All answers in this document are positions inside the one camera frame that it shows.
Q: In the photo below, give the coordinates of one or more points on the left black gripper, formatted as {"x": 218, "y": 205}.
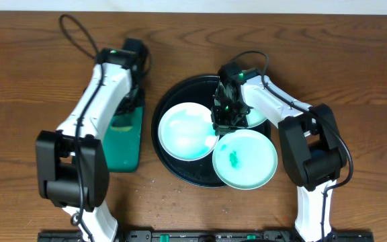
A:
{"x": 132, "y": 105}

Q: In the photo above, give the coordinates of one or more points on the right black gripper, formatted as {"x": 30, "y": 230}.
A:
{"x": 229, "y": 122}

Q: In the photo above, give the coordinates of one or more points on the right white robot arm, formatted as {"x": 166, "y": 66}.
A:
{"x": 313, "y": 152}

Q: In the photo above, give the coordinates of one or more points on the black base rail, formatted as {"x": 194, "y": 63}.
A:
{"x": 270, "y": 235}

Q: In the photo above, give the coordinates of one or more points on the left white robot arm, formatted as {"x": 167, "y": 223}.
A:
{"x": 72, "y": 169}

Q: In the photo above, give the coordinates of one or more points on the white plate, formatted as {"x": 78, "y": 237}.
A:
{"x": 186, "y": 133}

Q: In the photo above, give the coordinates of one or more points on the rectangular green water tray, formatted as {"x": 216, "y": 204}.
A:
{"x": 122, "y": 149}

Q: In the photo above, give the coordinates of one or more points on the round black serving tray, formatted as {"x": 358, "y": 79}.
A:
{"x": 199, "y": 90}

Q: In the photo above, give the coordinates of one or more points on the mint green plate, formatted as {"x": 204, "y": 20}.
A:
{"x": 245, "y": 159}
{"x": 255, "y": 118}

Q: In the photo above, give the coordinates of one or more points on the green scrubbing sponge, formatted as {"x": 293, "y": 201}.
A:
{"x": 122, "y": 123}

